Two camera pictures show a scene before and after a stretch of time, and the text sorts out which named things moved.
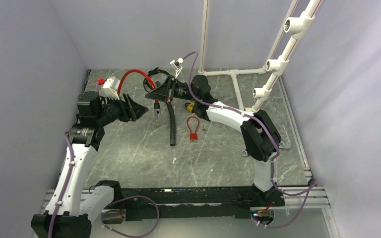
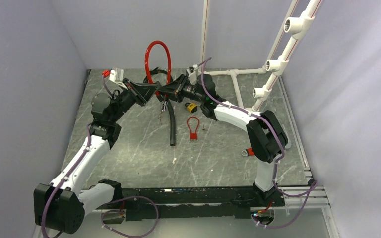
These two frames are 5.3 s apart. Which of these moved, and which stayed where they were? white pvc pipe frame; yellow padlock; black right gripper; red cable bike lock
Moved: red cable bike lock
Stayed: white pvc pipe frame; black right gripper; yellow padlock
